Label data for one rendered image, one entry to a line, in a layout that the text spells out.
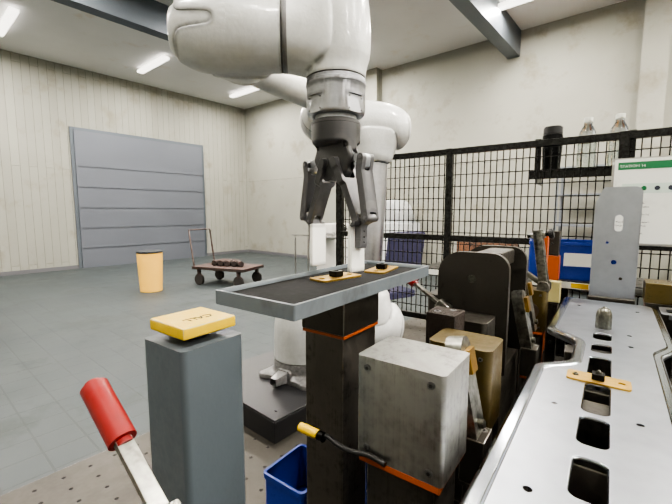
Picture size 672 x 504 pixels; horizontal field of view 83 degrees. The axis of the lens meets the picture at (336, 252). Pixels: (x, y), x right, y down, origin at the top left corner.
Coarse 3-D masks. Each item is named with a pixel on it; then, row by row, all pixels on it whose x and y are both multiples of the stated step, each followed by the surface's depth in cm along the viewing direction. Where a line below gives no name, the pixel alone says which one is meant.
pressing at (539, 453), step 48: (576, 336) 80; (624, 336) 81; (528, 384) 58; (576, 384) 58; (528, 432) 46; (576, 432) 46; (624, 432) 46; (480, 480) 37; (528, 480) 38; (624, 480) 38
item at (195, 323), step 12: (180, 312) 40; (192, 312) 40; (204, 312) 40; (216, 312) 40; (156, 324) 37; (168, 324) 36; (180, 324) 36; (192, 324) 36; (204, 324) 36; (216, 324) 37; (228, 324) 38; (180, 336) 35; (192, 336) 35; (204, 336) 38
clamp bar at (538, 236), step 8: (536, 232) 103; (544, 232) 103; (552, 232) 102; (536, 240) 103; (536, 248) 104; (544, 248) 105; (536, 256) 104; (544, 256) 103; (536, 264) 104; (544, 264) 103; (544, 272) 103; (544, 280) 103
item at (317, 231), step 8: (312, 224) 62; (320, 224) 63; (312, 232) 62; (320, 232) 63; (312, 240) 62; (320, 240) 63; (312, 248) 62; (320, 248) 63; (312, 256) 62; (320, 256) 63; (312, 264) 62; (320, 264) 63
